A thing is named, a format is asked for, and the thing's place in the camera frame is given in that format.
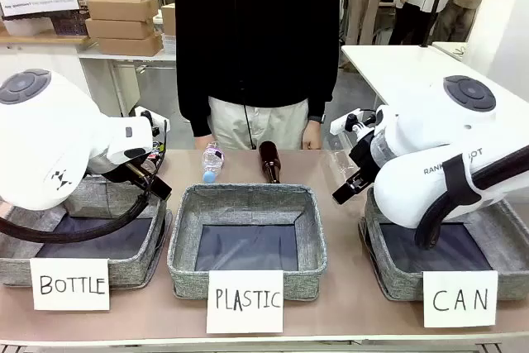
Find small cardboard box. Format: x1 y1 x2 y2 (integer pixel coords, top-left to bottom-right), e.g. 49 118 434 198
160 2 177 36

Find white box with printed lid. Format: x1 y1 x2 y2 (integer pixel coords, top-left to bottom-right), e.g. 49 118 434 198
0 0 80 36

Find white paper sign PLASTIC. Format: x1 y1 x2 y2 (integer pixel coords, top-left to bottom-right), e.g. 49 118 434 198
206 269 285 334

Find flat closed cardboard box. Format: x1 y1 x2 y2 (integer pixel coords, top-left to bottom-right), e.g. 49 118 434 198
96 33 164 58
84 17 156 41

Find thin black hanging cable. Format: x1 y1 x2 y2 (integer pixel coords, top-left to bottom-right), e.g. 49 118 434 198
230 0 256 150

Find white paper sign CAN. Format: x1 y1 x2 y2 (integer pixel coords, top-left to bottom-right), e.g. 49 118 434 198
422 270 499 328

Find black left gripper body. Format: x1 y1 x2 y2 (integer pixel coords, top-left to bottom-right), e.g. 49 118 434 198
122 152 161 189

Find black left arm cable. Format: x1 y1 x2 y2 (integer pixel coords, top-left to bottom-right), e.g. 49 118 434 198
0 119 171 243

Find bystander tan clothes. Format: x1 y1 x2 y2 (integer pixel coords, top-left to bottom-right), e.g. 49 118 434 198
429 0 495 44

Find person beige trousers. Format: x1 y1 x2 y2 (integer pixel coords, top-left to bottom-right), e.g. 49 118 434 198
207 95 310 151

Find black tripod pole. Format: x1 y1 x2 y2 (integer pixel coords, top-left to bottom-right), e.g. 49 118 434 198
420 0 452 49

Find open cardboard box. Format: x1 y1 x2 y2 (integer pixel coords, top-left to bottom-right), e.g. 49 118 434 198
86 0 160 22

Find person left forearm black sleeve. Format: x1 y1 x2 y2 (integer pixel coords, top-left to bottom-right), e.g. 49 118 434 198
307 50 339 123

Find person black sweater torso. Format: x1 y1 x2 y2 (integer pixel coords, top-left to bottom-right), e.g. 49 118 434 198
174 0 341 139

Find clear plastic wrapper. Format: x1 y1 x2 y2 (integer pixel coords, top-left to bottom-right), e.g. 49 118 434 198
332 152 360 180

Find grey fabric basket bottle sign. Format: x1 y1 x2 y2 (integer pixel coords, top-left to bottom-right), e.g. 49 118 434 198
0 174 173 290

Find person right forearm black sleeve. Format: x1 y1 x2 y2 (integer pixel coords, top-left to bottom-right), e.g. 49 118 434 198
176 50 212 139

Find wooden shelf board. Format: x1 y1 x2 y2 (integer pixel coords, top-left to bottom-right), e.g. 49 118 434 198
0 29 98 46

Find grey fabric basket can sign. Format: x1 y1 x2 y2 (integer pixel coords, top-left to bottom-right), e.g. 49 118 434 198
358 189 529 303

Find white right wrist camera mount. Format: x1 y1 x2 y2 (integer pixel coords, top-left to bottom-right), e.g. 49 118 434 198
329 107 379 136

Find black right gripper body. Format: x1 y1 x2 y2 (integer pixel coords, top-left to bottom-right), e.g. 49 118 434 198
348 135 382 184

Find clear plastic water bottle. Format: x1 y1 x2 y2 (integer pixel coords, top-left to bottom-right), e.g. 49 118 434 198
201 141 226 184

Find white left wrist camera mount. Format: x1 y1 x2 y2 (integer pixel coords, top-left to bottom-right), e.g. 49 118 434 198
132 105 171 139

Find person left hand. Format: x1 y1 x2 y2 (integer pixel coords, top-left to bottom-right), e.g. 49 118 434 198
301 121 323 150

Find dark patterned crate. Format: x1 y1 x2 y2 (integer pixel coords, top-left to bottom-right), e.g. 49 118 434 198
52 8 90 36

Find black right arm cable sleeve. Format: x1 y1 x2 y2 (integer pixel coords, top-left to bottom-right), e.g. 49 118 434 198
414 153 529 251

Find grey fabric basket plastic sign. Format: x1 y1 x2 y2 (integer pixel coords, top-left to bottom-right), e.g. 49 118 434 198
167 182 330 301

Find brown glass bottle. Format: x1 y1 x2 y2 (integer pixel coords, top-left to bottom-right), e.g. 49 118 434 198
258 141 283 184

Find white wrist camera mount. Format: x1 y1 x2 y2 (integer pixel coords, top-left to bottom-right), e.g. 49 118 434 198
132 105 171 139
329 107 379 136

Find white paper sign BOTTLE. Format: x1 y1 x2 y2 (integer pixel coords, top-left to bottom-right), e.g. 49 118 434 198
29 257 111 312

